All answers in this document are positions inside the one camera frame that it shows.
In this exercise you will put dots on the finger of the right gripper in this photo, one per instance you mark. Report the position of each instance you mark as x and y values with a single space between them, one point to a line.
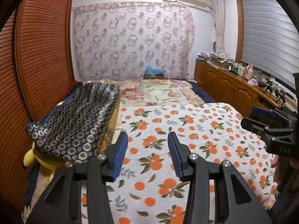
271 114
259 127

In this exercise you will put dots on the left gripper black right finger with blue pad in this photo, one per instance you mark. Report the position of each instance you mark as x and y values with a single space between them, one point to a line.
235 202

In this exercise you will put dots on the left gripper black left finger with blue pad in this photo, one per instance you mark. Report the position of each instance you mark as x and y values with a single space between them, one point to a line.
61 200

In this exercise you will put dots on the navy patterned satin garment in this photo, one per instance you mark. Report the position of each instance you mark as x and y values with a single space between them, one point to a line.
74 130

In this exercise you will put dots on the person's right hand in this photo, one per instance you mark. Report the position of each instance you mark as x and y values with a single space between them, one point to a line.
284 169

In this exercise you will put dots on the wooden sideboard cabinet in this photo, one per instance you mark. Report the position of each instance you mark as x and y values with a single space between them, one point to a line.
229 88

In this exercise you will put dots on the pink bottle on sideboard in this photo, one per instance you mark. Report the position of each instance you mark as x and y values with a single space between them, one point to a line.
249 72

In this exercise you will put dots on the yellow plush toy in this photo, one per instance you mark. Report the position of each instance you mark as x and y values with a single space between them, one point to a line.
46 162

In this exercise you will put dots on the grey window roller blind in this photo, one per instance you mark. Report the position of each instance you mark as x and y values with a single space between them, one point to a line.
270 40

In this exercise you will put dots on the orange print bed sheet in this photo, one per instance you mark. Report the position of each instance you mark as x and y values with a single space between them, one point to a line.
148 190

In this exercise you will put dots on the blue item on box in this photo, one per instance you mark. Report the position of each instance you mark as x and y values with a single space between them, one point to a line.
151 73

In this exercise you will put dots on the floral pink quilt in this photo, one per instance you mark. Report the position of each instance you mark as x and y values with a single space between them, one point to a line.
155 92

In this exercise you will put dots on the wooden louvered wardrobe door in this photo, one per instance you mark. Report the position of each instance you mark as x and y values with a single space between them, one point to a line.
36 72

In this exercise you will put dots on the sheer circle pattern curtain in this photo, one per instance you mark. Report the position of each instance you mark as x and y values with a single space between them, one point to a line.
118 41

